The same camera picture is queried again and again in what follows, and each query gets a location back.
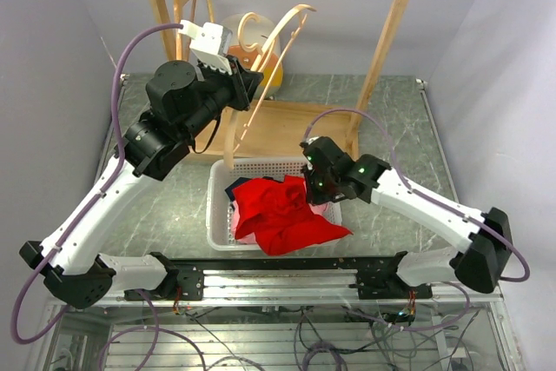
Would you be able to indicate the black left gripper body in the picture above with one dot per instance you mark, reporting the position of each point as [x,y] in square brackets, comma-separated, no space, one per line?
[238,91]

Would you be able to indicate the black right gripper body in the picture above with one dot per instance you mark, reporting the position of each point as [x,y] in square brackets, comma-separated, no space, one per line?
[321,187]

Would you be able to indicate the red t shirt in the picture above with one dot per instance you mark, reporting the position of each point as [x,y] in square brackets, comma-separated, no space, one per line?
[280,221]

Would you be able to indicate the wooden hanger with metal hook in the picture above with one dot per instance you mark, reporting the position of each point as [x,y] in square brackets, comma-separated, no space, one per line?
[183,10]

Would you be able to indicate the navy blue t shirt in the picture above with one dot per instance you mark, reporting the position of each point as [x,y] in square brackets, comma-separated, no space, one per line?
[246,189]

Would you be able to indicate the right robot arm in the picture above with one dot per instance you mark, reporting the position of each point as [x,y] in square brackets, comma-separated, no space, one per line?
[479,241]

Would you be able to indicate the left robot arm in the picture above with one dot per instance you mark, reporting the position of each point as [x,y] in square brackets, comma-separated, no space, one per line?
[183,100]

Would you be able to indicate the wooden clothes rack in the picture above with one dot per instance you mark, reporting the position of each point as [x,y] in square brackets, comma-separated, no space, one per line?
[246,136]

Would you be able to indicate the white plastic laundry basket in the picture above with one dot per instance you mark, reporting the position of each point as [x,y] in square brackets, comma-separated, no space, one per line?
[220,209]

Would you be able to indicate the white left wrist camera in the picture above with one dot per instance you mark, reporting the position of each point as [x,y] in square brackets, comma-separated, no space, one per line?
[209,43]

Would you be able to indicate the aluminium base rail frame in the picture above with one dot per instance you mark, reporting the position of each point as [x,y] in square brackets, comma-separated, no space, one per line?
[253,313]

